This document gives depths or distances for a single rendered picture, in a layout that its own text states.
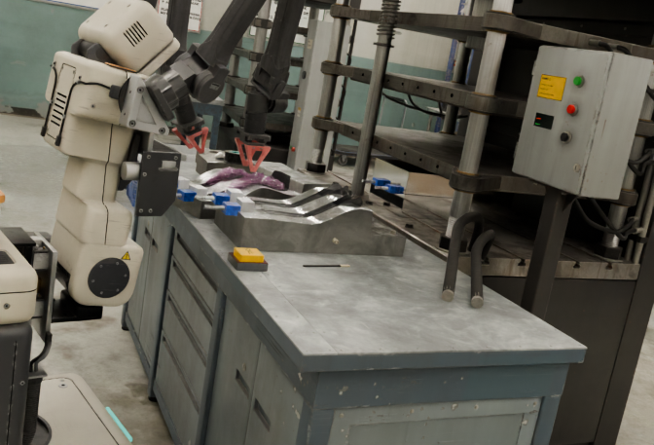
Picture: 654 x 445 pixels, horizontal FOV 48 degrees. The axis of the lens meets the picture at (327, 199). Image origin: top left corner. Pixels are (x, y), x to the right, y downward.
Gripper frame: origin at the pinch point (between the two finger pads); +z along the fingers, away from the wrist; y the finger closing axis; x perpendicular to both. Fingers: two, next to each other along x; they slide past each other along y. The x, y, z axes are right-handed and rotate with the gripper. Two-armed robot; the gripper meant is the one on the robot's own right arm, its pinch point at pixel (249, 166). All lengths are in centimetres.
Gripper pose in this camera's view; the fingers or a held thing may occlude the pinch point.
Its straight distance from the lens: 200.5
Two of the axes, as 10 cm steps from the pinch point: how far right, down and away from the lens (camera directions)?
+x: -9.1, -0.5, -4.2
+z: -1.5, 9.6, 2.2
